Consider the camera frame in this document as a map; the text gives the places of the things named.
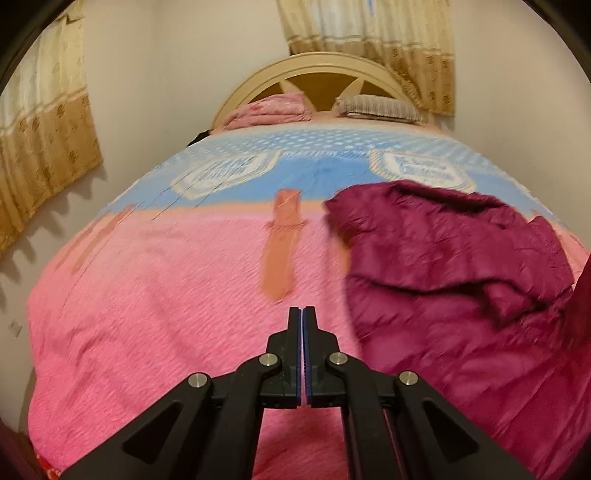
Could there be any folded pink floral quilt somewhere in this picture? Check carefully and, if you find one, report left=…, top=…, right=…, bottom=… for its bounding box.
left=224, top=91, right=317, bottom=130

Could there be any peach bed sheet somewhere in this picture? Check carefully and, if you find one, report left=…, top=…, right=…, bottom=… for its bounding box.
left=212, top=113, right=451, bottom=137

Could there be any magenta quilted puffer jacket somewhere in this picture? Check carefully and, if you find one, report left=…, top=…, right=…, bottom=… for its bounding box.
left=323, top=181, right=591, bottom=480

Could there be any beige patterned curtain with valance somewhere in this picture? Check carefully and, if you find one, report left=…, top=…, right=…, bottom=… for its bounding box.
left=276, top=0, right=458, bottom=117

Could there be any cream arched wooden headboard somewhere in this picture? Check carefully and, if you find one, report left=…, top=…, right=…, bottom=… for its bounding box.
left=212, top=52, right=437, bottom=130

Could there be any pink and blue printed blanket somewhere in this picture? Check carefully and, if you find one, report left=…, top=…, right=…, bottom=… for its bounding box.
left=25, top=124, right=591, bottom=480

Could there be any striped pillow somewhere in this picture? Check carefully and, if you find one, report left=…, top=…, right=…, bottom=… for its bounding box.
left=333, top=95, right=428, bottom=124

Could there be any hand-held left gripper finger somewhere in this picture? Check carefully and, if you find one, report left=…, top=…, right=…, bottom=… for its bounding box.
left=302, top=306, right=536, bottom=480
left=60, top=306, right=303, bottom=480

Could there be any wide beige patterned curtain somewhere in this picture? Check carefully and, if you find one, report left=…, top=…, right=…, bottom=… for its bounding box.
left=0, top=4, right=103, bottom=252

